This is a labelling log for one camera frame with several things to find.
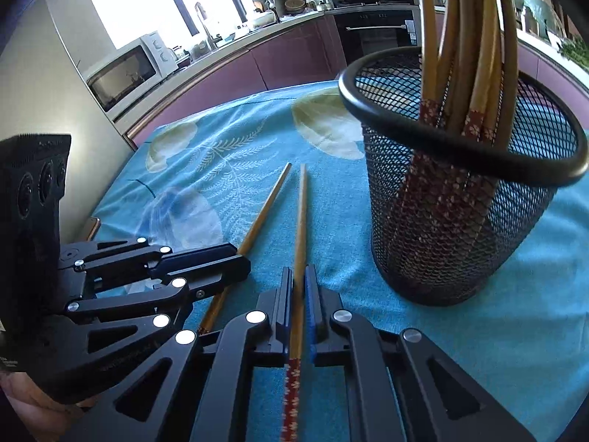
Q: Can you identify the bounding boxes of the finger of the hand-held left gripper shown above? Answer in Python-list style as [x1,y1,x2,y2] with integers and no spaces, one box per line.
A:
[46,260,252,401]
[75,238,241,287]

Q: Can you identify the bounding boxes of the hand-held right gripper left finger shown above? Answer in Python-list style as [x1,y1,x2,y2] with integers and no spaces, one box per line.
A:
[60,267,295,442]

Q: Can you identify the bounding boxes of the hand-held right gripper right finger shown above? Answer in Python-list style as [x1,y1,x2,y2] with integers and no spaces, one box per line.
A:
[304,264,537,442]

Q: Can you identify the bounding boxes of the wooden chopstick red patterned end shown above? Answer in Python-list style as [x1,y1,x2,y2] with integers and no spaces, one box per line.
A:
[197,162,293,336]
[280,163,308,442]

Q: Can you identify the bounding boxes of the black mesh cup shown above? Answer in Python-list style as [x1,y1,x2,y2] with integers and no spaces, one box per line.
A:
[338,47,589,307]

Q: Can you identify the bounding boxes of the bunch of wooden chopsticks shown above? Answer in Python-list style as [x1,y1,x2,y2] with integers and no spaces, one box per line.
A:
[396,0,521,281]

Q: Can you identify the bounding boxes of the person's left hand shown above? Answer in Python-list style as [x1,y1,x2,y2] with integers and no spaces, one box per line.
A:
[0,373,93,438]

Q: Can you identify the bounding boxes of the blue floral tablecloth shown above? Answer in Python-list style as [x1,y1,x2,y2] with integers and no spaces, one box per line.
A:
[89,80,589,442]

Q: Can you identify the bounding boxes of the grey refrigerator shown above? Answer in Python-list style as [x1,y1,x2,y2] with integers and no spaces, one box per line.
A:
[0,0,139,186]

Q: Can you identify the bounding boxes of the white microwave oven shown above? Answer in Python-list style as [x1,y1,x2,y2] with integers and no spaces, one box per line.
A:
[85,31,178,114]

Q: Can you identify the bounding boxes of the purple base cabinets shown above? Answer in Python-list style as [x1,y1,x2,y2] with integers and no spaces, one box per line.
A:
[124,13,347,149]

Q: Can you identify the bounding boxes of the steel sink faucet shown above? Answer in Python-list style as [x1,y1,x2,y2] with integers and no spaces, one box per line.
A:
[194,2,217,50]

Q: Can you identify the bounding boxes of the black built-in oven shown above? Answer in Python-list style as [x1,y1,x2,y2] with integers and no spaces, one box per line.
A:
[333,7,422,57]

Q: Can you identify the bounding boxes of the bunch of green vegetables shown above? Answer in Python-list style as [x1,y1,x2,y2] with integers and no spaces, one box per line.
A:
[558,39,589,68]

